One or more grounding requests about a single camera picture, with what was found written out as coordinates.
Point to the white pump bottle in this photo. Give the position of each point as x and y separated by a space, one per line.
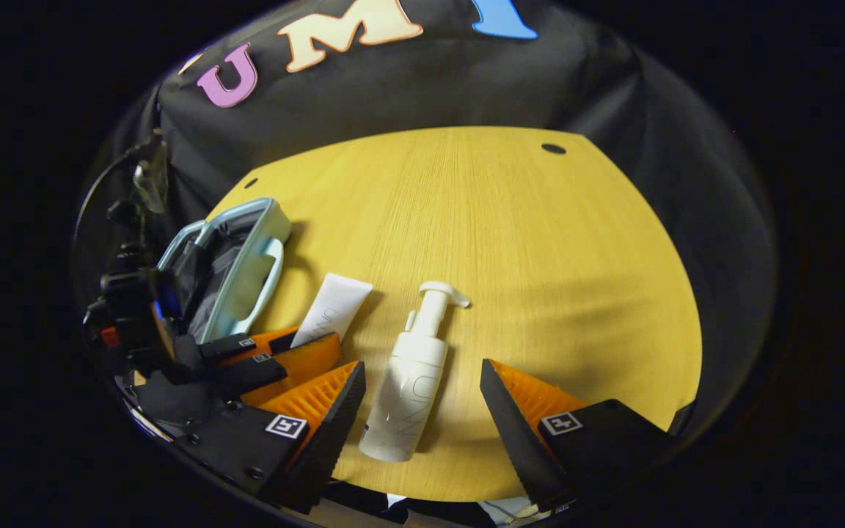
411 381

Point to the white skin care tube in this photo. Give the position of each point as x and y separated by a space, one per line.
332 312

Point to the light blue suitcase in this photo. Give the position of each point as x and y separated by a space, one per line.
243 279

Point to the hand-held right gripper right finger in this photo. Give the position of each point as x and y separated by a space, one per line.
514 429

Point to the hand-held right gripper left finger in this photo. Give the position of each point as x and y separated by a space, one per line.
331 429

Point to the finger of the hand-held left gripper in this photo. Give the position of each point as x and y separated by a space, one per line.
250 375
228 346

